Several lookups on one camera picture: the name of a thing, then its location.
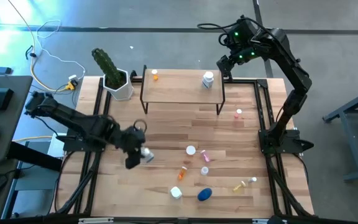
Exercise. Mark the white power adapter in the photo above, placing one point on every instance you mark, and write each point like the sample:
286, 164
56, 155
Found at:
72, 77

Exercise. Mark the grey metal stand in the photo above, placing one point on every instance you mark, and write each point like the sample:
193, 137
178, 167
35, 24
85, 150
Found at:
352, 146

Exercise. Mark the yellow pill vial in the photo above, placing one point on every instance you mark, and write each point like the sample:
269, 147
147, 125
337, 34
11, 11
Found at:
239, 186

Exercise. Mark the white metal bracket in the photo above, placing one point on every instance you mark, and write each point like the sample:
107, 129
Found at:
264, 221
95, 220

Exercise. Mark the blue lidded jar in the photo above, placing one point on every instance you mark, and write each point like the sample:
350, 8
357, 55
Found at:
204, 194

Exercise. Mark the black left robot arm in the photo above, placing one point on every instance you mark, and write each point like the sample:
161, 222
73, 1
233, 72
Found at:
73, 119

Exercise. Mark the white grey box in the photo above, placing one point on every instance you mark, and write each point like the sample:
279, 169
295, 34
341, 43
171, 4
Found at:
53, 148

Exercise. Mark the black desk beam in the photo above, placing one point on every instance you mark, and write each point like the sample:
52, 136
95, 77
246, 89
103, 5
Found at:
33, 156

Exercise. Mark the grey desk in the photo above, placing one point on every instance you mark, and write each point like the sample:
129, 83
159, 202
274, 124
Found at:
20, 84

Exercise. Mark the small plain white bottle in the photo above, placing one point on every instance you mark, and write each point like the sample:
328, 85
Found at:
204, 170

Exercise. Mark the white plant pot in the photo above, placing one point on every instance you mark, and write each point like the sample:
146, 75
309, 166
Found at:
123, 91

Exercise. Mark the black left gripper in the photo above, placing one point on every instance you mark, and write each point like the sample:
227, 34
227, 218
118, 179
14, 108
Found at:
132, 140

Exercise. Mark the black aluminium station frame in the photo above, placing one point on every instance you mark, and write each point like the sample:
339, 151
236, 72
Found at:
263, 82

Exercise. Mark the small orange pill vial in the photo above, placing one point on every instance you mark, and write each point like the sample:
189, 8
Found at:
182, 173
154, 74

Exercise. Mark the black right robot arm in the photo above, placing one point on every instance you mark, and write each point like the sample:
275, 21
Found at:
291, 62

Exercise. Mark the wooden shelf black frame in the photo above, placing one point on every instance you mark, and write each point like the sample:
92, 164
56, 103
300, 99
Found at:
182, 90

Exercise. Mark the green cactus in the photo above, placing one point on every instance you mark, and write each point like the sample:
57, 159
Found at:
106, 63

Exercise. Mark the yellow plug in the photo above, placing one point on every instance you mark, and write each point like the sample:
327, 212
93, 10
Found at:
70, 85

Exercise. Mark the slim white vial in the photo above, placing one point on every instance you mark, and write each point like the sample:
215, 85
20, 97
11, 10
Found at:
252, 179

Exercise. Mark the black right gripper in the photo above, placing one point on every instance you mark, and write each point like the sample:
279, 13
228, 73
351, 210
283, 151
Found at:
238, 55

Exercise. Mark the large orange bottle white cap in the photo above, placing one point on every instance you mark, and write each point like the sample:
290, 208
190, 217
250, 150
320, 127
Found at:
190, 150

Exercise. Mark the white bottle grey label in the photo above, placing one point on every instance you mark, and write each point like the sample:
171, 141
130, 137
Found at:
176, 192

